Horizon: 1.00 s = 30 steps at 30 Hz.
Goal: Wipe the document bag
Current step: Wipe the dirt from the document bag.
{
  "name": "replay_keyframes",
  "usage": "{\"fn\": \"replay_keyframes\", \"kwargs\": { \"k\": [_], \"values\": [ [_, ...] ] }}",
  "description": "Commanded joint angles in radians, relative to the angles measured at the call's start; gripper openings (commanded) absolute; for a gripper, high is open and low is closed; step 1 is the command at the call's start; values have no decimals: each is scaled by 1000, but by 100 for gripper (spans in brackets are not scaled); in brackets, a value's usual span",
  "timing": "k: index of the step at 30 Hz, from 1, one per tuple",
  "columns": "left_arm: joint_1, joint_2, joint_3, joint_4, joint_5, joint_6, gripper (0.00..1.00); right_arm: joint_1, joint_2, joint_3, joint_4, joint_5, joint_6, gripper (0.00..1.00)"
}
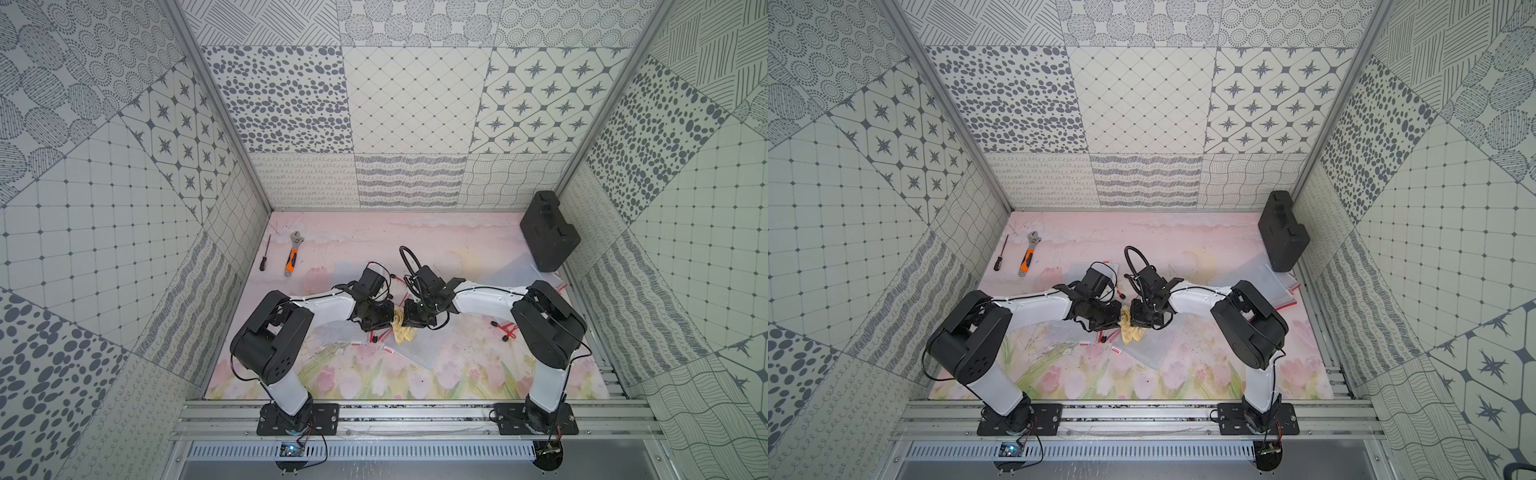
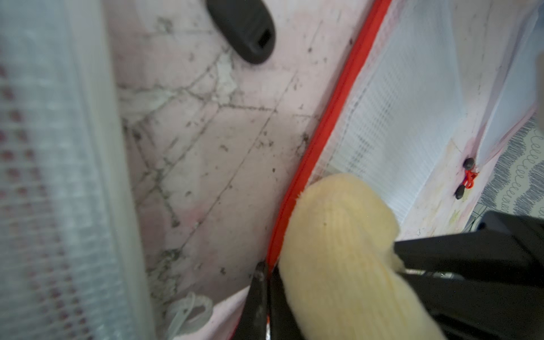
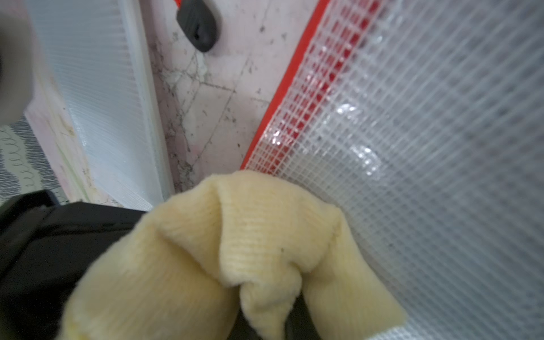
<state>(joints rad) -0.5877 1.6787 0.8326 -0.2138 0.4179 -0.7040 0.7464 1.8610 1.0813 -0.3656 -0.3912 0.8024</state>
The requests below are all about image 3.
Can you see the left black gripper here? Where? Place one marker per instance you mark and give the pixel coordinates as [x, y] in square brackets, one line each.
[45, 249]

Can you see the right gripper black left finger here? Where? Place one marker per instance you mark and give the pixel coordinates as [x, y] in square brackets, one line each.
[242, 330]

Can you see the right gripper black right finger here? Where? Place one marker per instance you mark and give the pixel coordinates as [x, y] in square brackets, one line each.
[299, 325]

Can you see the yellow microfiber cloth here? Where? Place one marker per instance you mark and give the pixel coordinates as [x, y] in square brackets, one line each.
[245, 243]

